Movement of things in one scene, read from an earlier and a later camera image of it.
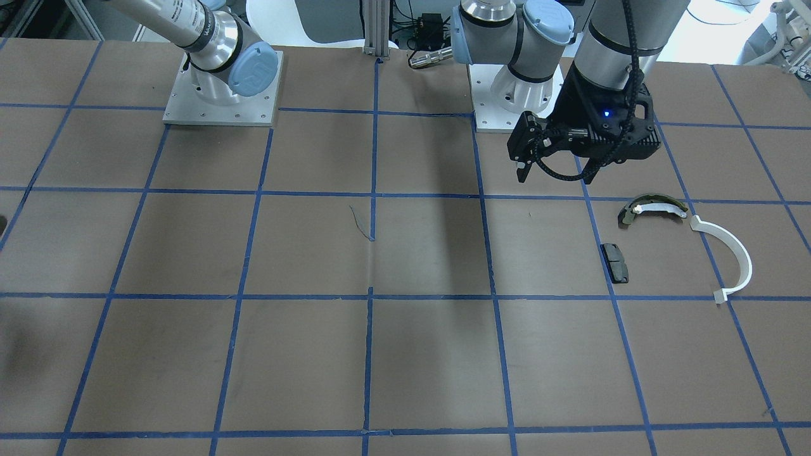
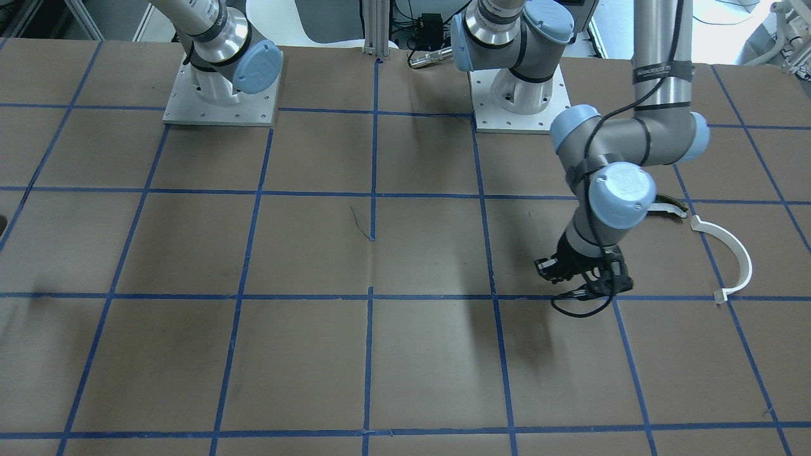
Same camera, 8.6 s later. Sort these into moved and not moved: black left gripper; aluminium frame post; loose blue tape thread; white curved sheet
Moved: black left gripper
Not moved: white curved sheet; loose blue tape thread; aluminium frame post
